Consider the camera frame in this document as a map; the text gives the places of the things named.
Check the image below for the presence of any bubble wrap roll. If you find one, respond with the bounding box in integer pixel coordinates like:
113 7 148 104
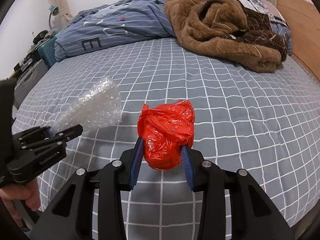
50 76 122 133

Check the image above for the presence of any red plastic bag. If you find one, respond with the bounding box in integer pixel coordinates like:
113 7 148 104
137 100 195 171

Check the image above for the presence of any person's left hand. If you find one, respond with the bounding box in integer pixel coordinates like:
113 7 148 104
1 179 40 212

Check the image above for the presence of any grey suitcase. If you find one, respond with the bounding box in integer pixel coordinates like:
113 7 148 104
14 60 48 109

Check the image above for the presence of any grey checked bed sheet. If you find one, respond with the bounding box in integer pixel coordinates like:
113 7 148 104
12 38 319 239

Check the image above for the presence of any teal suitcase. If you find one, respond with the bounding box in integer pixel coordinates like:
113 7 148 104
37 31 63 69

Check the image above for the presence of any blue desk lamp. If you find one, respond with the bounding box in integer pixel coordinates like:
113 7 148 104
49 5 59 29

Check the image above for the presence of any blue striped duvet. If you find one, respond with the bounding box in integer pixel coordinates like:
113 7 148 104
55 0 175 61

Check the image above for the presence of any brown fleece blanket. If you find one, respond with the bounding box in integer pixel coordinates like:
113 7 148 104
164 0 287 73

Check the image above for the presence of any wooden headboard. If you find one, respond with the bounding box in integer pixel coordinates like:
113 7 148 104
277 0 320 80

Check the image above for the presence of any patterned pillow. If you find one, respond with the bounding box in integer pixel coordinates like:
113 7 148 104
238 0 293 55

